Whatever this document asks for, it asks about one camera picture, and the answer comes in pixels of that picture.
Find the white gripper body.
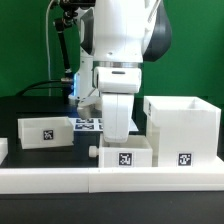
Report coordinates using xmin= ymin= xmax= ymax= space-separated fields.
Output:
xmin=94 ymin=66 xmax=141 ymax=143

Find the white front drawer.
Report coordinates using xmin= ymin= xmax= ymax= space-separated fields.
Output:
xmin=89 ymin=135 xmax=153 ymax=168

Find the white drawer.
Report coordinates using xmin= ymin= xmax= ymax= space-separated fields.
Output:
xmin=18 ymin=117 xmax=74 ymax=149
xmin=89 ymin=135 xmax=153 ymax=168

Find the white drawer cabinet box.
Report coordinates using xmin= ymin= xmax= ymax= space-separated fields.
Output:
xmin=143 ymin=96 xmax=221 ymax=167

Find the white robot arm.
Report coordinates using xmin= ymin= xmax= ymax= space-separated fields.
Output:
xmin=51 ymin=0 xmax=171 ymax=143

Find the white rear drawer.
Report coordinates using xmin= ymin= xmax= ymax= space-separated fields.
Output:
xmin=18 ymin=117 xmax=74 ymax=149

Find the paper marker sheet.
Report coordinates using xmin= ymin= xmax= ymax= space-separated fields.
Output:
xmin=69 ymin=116 xmax=140 ymax=133

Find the white front fence bar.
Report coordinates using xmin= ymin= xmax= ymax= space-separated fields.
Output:
xmin=0 ymin=167 xmax=224 ymax=194

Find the white camera cable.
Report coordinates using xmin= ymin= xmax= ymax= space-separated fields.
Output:
xmin=45 ymin=0 xmax=57 ymax=98

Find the black cable bundle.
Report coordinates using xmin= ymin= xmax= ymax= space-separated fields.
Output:
xmin=15 ymin=6 xmax=75 ymax=98

